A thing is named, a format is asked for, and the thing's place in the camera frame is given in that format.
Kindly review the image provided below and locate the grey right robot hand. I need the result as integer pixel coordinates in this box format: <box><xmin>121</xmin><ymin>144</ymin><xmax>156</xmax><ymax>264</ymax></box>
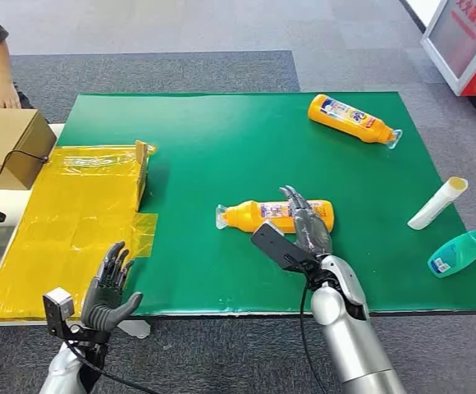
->
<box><xmin>279</xmin><ymin>185</ymin><xmax>333</xmax><ymax>259</ymax></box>

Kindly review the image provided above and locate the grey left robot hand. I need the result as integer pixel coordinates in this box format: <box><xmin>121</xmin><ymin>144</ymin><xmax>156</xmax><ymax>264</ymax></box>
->
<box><xmin>81</xmin><ymin>241</ymin><xmax>144</xmax><ymax>334</ymax></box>

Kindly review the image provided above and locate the orange bottle with clear cap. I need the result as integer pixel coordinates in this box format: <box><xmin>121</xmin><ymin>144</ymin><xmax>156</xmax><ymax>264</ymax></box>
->
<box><xmin>307</xmin><ymin>93</ymin><xmax>403</xmax><ymax>150</ymax></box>
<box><xmin>215</xmin><ymin>199</ymin><xmax>335</xmax><ymax>236</ymax></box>

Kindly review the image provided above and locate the white tube bottle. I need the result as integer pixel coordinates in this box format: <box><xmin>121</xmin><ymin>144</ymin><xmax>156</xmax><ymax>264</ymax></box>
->
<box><xmin>406</xmin><ymin>176</ymin><xmax>469</xmax><ymax>231</ymax></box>

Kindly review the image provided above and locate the teal transparent bottle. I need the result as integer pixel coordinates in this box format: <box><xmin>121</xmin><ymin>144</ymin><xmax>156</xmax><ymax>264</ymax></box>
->
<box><xmin>427</xmin><ymin>230</ymin><xmax>476</xmax><ymax>279</ymax></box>

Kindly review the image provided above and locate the white table leg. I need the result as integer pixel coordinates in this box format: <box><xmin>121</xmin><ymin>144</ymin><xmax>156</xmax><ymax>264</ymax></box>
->
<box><xmin>116</xmin><ymin>318</ymin><xmax>152</xmax><ymax>341</ymax></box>

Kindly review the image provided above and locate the yellow plastic wrapped board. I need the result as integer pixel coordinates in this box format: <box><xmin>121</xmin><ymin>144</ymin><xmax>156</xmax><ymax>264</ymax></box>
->
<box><xmin>0</xmin><ymin>140</ymin><xmax>159</xmax><ymax>323</ymax></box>

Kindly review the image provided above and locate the green table mat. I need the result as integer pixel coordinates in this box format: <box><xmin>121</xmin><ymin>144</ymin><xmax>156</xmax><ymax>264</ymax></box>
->
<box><xmin>57</xmin><ymin>91</ymin><xmax>476</xmax><ymax>318</ymax></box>

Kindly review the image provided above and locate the brown cardboard box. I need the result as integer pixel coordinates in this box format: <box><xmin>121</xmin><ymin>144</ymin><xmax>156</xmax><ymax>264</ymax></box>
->
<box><xmin>0</xmin><ymin>107</ymin><xmax>58</xmax><ymax>191</ymax></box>

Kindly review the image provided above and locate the person's hand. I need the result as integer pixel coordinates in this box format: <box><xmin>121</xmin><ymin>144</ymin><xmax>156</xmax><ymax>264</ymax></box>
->
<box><xmin>0</xmin><ymin>80</ymin><xmax>22</xmax><ymax>110</ymax></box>

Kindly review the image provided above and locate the red and white sign stand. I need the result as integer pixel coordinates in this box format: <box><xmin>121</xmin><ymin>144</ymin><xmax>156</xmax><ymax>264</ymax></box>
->
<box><xmin>420</xmin><ymin>0</ymin><xmax>476</xmax><ymax>99</ymax></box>

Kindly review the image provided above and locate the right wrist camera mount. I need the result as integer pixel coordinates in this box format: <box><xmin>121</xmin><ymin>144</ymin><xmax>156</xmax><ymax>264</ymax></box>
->
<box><xmin>250</xmin><ymin>221</ymin><xmax>322</xmax><ymax>274</ymax></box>

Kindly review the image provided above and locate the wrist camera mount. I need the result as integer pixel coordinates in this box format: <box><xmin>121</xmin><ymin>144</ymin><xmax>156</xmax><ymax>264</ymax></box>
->
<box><xmin>42</xmin><ymin>287</ymin><xmax>99</xmax><ymax>346</ymax></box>
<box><xmin>250</xmin><ymin>221</ymin><xmax>322</xmax><ymax>274</ymax></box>

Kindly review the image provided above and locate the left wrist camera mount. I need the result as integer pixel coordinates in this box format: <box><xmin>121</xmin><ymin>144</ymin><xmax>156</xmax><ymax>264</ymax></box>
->
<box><xmin>42</xmin><ymin>287</ymin><xmax>99</xmax><ymax>346</ymax></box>

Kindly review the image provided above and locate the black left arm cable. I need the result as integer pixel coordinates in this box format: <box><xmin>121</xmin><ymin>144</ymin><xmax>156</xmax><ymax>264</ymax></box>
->
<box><xmin>63</xmin><ymin>336</ymin><xmax>162</xmax><ymax>394</ymax></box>

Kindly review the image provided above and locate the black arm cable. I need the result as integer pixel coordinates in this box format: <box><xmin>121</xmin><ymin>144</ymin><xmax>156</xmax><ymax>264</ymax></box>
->
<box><xmin>63</xmin><ymin>336</ymin><xmax>162</xmax><ymax>394</ymax></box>
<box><xmin>298</xmin><ymin>278</ymin><xmax>329</xmax><ymax>394</ymax></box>

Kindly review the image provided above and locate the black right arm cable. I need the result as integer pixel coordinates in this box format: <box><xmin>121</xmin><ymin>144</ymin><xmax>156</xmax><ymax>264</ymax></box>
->
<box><xmin>298</xmin><ymin>278</ymin><xmax>329</xmax><ymax>394</ymax></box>

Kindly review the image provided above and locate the thin black cable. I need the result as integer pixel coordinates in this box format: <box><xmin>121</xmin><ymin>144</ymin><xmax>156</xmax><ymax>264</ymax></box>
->
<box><xmin>0</xmin><ymin>149</ymin><xmax>50</xmax><ymax>211</ymax></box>

